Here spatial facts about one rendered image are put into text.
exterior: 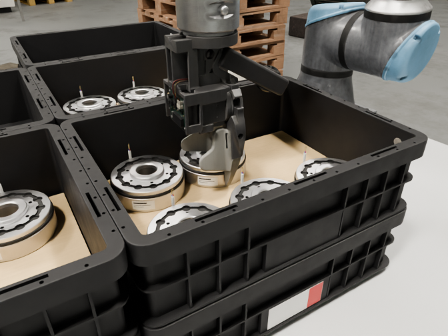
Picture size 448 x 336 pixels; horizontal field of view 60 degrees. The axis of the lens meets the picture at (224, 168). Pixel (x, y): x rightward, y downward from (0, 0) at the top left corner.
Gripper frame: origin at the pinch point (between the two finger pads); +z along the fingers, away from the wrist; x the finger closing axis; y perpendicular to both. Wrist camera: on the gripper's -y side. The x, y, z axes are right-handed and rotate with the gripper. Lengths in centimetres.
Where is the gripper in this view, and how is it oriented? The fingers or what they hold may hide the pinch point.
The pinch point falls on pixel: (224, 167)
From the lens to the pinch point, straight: 58.2
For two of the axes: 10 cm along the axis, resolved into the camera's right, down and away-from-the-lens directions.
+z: 0.0, 8.6, 5.2
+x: 4.7, 4.5, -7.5
